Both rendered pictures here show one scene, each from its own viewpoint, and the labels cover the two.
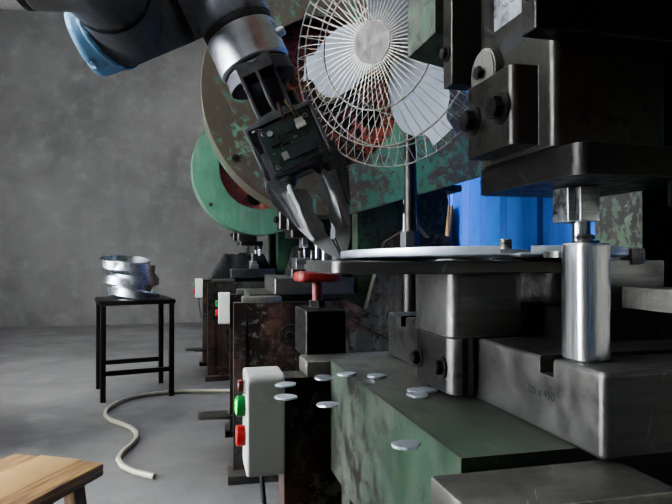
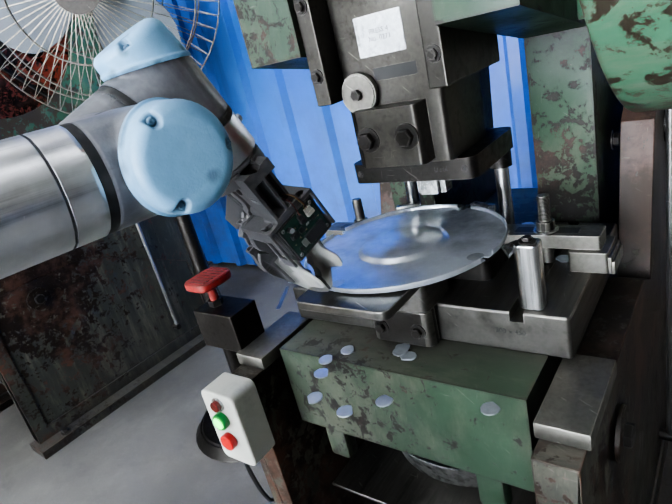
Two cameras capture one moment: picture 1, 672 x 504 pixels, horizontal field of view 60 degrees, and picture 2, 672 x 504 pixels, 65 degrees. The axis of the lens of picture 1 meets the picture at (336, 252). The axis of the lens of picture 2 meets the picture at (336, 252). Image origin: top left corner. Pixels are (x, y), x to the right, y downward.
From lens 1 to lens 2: 0.46 m
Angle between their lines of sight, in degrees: 41
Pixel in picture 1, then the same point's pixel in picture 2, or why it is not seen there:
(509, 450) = (530, 378)
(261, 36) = (244, 139)
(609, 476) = (585, 368)
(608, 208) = not seen: hidden behind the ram
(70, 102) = not seen: outside the picture
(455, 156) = not seen: hidden behind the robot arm
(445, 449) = (504, 397)
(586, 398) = (555, 331)
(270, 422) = (256, 419)
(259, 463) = (259, 451)
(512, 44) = (388, 74)
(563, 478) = (575, 383)
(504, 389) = (472, 332)
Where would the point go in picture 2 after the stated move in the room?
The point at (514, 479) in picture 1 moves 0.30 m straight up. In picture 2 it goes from (563, 398) to (540, 140)
